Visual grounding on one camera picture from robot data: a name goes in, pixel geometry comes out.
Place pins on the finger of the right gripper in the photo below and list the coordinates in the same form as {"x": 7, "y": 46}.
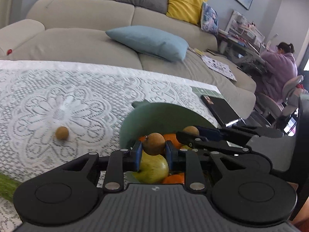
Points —
{"x": 259, "y": 131}
{"x": 202, "y": 143}

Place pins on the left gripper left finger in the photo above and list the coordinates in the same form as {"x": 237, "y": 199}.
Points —
{"x": 90, "y": 166}

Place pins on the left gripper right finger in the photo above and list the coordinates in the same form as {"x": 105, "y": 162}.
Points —
{"x": 213, "y": 172}

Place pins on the brown longan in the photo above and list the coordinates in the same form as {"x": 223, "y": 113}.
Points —
{"x": 192, "y": 130}
{"x": 154, "y": 144}
{"x": 62, "y": 133}

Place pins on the orange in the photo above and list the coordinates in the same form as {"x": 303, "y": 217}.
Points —
{"x": 174, "y": 179}
{"x": 169, "y": 137}

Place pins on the grey office chair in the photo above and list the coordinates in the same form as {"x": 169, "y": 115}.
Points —
{"x": 280, "y": 112}

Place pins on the yellow green pear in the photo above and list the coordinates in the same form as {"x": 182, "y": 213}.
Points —
{"x": 152, "y": 169}

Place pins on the green checked table mat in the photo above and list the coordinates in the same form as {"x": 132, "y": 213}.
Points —
{"x": 206, "y": 92}

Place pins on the green fruit bowl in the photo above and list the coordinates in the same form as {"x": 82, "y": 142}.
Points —
{"x": 163, "y": 118}

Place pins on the patterned paper sheet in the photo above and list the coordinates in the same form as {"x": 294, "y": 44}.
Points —
{"x": 219, "y": 67}

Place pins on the person in purple robe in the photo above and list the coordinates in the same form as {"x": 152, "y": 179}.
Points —
{"x": 281, "y": 68}

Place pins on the white lace tablecloth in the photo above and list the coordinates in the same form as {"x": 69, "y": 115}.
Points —
{"x": 90, "y": 100}

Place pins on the cluttered desk with shelves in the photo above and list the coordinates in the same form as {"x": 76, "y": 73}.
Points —
{"x": 242, "y": 44}

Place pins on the light blue cushion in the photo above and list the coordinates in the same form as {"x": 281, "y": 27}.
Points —
{"x": 151, "y": 41}

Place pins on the blue floral cushion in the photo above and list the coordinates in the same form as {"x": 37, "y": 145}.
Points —
{"x": 209, "y": 19}

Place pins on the yellow cushion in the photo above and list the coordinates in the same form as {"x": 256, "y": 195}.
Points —
{"x": 185, "y": 10}

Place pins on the beige sofa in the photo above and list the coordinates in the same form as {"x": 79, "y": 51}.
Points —
{"x": 75, "y": 31}

